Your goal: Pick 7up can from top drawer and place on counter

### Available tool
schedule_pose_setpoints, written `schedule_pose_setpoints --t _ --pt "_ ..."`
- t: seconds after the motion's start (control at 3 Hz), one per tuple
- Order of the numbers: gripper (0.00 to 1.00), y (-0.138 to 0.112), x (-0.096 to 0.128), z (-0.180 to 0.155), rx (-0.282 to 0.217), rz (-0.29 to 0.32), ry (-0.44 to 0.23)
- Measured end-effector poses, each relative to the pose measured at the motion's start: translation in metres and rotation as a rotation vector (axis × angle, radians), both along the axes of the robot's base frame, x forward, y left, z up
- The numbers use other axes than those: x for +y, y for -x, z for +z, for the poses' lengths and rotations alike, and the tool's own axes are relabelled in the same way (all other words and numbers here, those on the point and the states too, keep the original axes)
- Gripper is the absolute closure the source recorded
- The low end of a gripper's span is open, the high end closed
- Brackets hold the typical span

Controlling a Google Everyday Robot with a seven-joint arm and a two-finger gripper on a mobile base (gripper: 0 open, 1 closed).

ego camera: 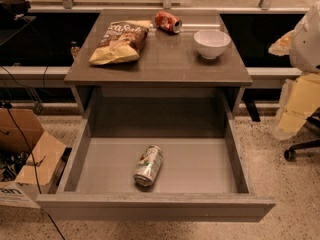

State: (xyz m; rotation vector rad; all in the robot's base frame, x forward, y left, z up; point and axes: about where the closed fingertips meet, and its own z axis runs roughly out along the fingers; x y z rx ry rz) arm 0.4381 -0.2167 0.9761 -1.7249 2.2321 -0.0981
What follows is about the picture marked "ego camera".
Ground brown yellow chip bag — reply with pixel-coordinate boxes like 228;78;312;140
89;20;151;65

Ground grey cabinet counter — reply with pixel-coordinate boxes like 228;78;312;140
65;9;252;110

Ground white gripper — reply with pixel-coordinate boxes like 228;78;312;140
268;30;320;140

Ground black office chair base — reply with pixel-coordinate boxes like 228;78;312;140
283;115;320;162

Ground open cardboard box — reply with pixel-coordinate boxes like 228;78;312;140
0;108;66;209

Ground white ceramic bowl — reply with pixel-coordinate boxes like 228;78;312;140
194;30;231;59

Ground green white 7up can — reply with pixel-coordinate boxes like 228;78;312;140
133;145;163;187

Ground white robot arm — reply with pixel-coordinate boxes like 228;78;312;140
269;1;320;140

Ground red soda can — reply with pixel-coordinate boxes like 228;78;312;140
155;11;182;34

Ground black cable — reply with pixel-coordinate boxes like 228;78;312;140
0;65;67;240

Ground black bag on desk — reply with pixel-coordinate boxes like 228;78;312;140
0;0;31;23

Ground open grey top drawer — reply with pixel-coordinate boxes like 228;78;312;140
37;90;275;222

